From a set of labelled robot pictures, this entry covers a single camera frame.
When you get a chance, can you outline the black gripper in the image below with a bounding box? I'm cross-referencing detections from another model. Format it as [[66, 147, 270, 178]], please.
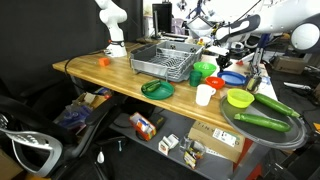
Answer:
[[215, 54, 233, 72]]

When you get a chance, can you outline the blue plastic plate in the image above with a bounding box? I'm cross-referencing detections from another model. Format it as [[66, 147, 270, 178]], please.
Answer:
[[217, 70, 248, 87]]

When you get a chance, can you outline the dark green plastic plate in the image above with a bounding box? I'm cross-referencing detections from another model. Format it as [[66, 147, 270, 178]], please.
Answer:
[[140, 79, 175, 101]]

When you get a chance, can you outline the orange plastic bowl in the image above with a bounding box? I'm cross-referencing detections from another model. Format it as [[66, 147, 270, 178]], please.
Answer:
[[204, 75, 226, 90]]

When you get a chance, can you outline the bright green plastic bowl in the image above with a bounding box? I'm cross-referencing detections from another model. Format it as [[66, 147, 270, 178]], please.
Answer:
[[192, 61, 218, 79]]

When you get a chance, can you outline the dark green plastic cup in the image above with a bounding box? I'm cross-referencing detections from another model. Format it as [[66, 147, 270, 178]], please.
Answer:
[[189, 70, 203, 88]]

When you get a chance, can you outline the metal clamp stand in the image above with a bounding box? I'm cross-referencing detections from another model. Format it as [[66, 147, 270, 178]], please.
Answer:
[[248, 33, 269, 79]]

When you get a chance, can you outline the small steel pitcher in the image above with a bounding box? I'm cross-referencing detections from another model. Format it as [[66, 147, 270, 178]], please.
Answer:
[[245, 74, 263, 94]]

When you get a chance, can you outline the yellow-green plastic bowl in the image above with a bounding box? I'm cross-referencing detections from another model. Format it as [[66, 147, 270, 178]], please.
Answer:
[[226, 88, 256, 109]]

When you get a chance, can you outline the white plastic mug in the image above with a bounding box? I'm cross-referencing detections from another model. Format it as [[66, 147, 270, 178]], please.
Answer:
[[195, 83, 218, 107]]

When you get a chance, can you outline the clear plastic tub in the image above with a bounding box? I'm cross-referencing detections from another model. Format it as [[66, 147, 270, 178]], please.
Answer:
[[186, 16, 214, 39]]

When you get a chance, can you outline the long green cucumber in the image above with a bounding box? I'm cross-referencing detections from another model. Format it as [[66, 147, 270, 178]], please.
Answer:
[[253, 93, 301, 118], [233, 112, 292, 133]]

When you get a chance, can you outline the labelled brown cardboard box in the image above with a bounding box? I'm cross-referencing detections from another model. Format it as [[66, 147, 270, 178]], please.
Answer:
[[187, 119, 247, 164]]

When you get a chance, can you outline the small green cucumber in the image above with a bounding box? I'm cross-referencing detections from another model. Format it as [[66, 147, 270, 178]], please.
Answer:
[[145, 84, 162, 93], [142, 79, 161, 89]]

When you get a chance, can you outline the gray lower table shelf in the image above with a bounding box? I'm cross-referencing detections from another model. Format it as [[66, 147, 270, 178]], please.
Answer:
[[109, 106, 268, 180]]

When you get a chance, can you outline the white power strip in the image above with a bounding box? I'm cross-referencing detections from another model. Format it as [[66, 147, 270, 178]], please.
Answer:
[[283, 81, 313, 91]]

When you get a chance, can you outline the round gray metal tray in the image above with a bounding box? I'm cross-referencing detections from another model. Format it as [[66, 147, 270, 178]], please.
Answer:
[[218, 94, 308, 149]]

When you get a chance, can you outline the black computer monitor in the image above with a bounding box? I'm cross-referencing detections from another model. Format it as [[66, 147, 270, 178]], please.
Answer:
[[151, 3, 173, 34]]

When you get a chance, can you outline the small black box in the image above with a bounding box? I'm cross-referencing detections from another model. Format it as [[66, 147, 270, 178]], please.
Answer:
[[148, 113, 167, 132]]

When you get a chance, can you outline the clear plastic container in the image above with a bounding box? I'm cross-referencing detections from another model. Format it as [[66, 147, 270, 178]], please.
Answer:
[[179, 136, 207, 170]]

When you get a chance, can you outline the small white box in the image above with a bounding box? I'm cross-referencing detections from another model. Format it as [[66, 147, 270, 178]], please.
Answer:
[[157, 133, 180, 157]]

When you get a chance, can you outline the orange and white carton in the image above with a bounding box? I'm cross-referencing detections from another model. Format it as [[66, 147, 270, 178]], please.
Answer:
[[128, 111, 157, 142]]

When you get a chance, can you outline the small orange block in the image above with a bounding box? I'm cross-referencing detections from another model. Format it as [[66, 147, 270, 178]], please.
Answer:
[[98, 56, 111, 67]]

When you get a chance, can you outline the open box of clutter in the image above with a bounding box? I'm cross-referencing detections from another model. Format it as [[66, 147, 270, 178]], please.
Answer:
[[54, 87, 113, 134]]

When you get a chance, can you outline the black office chair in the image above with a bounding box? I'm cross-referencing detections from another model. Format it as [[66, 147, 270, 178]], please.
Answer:
[[0, 93, 126, 180]]

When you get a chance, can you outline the gray wire dish rack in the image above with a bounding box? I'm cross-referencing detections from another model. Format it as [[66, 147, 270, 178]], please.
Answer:
[[129, 46, 196, 83]]

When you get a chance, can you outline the black power cable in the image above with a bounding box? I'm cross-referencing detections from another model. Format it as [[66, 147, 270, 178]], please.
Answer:
[[63, 49, 108, 95]]

